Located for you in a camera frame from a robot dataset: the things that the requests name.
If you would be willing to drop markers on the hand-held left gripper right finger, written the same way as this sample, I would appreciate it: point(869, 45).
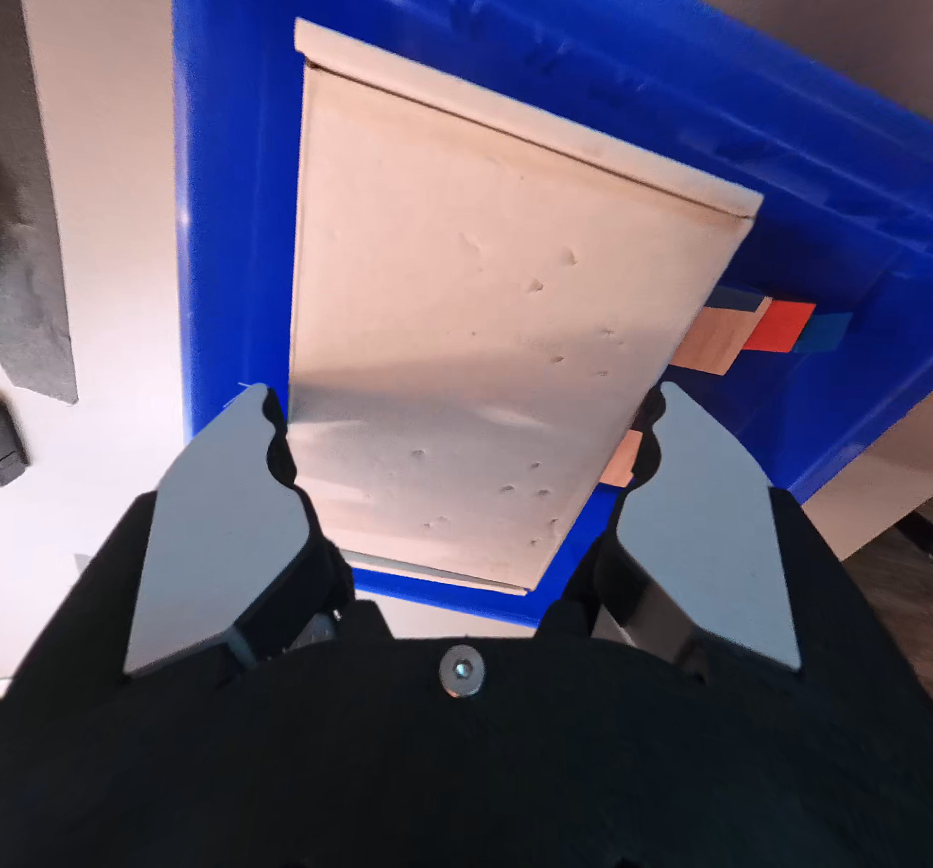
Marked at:
point(714, 540)

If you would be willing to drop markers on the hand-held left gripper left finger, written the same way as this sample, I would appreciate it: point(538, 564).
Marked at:
point(219, 540)

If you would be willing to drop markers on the wooden block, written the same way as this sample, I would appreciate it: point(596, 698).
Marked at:
point(718, 339)
point(619, 460)

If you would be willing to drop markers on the red block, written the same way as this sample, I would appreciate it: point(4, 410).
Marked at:
point(780, 325)

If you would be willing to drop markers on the white cardboard box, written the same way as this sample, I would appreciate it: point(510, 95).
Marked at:
point(474, 299)

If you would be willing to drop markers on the blue plastic bin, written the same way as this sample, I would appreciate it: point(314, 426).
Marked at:
point(583, 44)

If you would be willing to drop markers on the small black device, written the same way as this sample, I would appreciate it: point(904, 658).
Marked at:
point(11, 445)

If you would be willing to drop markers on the dark blue block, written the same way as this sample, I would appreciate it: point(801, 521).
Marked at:
point(732, 298)

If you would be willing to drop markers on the grey fleece jacket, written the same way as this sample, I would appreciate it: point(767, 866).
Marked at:
point(29, 226)

